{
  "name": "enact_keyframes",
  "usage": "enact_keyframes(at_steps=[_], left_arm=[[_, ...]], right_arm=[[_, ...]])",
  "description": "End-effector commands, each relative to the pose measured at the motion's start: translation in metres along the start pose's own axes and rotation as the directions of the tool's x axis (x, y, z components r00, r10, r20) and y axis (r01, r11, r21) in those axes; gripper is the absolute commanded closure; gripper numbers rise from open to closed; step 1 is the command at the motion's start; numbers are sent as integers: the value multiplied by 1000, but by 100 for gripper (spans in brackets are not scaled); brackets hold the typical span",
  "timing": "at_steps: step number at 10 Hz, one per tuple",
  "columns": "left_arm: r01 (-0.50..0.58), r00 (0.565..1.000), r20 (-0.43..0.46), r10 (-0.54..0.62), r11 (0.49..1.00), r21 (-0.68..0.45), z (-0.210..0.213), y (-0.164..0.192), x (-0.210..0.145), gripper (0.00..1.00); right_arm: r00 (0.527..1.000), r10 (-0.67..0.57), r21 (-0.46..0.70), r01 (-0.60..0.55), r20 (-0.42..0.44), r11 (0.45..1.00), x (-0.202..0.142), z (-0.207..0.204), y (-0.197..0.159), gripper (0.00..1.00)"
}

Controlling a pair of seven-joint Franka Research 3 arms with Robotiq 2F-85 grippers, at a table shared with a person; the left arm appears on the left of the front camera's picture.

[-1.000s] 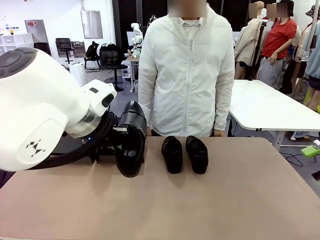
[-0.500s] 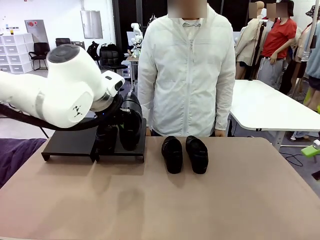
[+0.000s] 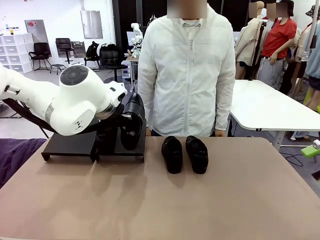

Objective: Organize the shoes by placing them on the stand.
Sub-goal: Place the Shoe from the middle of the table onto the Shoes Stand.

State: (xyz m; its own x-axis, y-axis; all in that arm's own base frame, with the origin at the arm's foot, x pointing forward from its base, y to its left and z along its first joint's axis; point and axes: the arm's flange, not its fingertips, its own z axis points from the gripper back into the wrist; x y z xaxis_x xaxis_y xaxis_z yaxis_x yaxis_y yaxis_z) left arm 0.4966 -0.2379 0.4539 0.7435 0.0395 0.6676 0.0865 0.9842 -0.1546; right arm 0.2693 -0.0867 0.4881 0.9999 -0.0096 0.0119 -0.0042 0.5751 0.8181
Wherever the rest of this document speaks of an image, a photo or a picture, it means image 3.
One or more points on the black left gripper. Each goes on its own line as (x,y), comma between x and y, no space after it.
(112,122)

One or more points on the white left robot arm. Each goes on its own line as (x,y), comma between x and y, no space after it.
(75,107)

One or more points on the person's right forearm white sleeve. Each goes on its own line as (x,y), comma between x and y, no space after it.
(146,107)

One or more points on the small white background robot arm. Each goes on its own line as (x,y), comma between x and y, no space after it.
(137,32)

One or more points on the person's left forearm white sleeve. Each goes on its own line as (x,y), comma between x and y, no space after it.
(225,107)

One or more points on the person's right hand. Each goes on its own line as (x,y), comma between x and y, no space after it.
(149,131)

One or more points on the person's left hand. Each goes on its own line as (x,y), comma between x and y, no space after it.
(220,133)

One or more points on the black quilted bar chair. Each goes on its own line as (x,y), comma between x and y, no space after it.
(111,61)

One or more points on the white folding table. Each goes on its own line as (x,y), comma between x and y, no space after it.
(262,105)

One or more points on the black bag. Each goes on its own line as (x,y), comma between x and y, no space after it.
(108,47)

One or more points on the white air purifier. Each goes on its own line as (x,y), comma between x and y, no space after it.
(77,64)

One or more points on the black backpack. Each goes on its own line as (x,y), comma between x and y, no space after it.
(92,51)

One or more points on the person in white jacket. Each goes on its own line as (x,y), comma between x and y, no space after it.
(187,70)

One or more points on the black low footstool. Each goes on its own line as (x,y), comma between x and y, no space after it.
(58,67)

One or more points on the black bar stool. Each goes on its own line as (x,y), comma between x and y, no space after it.
(64,47)

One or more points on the black office armchair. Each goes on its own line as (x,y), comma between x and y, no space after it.
(40,53)

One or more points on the white clothes rack pole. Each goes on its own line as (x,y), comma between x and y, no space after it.
(311,37)

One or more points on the black tripod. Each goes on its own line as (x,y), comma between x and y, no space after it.
(257,50)

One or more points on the purple cloth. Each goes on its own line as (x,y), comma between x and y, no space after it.
(17,160)

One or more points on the mannequin in beige coat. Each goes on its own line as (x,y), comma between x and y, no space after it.
(250,45)

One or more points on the grey door with red sign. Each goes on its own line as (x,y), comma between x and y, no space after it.
(37,32)

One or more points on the white storage drawer cabinet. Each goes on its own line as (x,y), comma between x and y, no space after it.
(15,52)

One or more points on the black hat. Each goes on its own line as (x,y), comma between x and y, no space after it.
(313,11)

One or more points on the grey metal wall panel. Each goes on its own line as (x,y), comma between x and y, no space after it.
(91,23)

